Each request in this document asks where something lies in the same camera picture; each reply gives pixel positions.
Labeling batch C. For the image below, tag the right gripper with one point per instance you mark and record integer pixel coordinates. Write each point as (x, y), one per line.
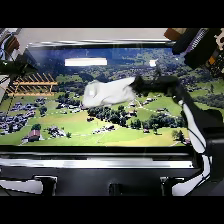
(144, 85)

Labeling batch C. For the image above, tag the white shorts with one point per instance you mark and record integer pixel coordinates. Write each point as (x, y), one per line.
(106, 93)

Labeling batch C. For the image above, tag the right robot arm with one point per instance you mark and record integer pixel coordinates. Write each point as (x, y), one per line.
(192, 125)

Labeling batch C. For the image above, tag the silver frame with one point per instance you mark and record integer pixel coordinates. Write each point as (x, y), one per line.
(116, 163)

